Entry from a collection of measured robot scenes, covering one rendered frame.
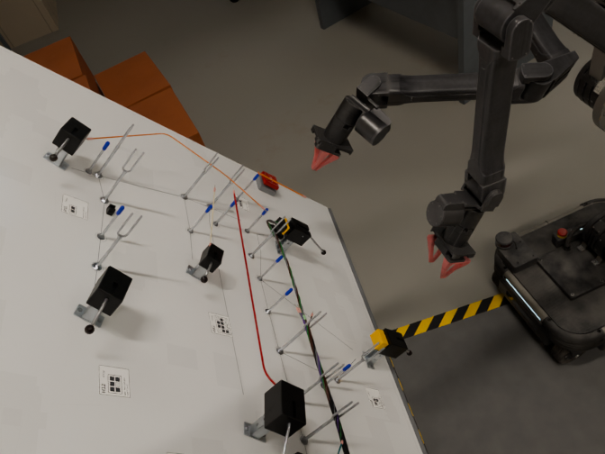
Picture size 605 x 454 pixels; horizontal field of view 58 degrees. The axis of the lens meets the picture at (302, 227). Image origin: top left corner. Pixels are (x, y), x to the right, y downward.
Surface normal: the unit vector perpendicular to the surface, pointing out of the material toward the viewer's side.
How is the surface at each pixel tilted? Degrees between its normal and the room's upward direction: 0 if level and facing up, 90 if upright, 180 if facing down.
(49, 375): 54
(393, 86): 26
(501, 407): 0
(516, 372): 0
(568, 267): 0
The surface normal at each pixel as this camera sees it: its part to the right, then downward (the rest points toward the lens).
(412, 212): -0.22, -0.64
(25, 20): 0.34, 0.65
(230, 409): 0.63, -0.64
